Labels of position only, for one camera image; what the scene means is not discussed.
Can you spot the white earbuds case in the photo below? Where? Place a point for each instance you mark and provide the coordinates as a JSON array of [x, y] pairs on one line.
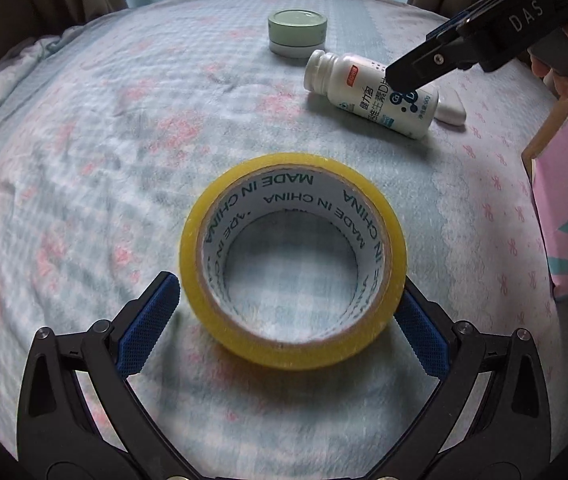
[[450, 109]]

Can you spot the blue floral bedsheet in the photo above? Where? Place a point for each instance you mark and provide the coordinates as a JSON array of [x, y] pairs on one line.
[[105, 146]]

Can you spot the yellow tape roll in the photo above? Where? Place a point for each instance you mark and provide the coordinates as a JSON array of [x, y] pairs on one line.
[[294, 182]]

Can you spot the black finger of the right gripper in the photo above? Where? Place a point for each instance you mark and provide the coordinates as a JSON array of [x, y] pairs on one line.
[[434, 58]]

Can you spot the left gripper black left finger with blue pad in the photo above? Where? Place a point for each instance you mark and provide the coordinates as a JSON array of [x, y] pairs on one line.
[[78, 417]]

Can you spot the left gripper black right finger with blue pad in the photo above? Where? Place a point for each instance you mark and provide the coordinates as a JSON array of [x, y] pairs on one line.
[[489, 415]]

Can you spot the white vitamin bottle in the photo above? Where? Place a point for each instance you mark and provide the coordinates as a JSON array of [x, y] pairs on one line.
[[358, 85]]

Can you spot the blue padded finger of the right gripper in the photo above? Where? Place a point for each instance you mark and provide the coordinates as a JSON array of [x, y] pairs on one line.
[[459, 22]]

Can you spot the pale green lid jar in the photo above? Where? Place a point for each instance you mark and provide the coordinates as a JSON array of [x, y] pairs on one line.
[[296, 33]]

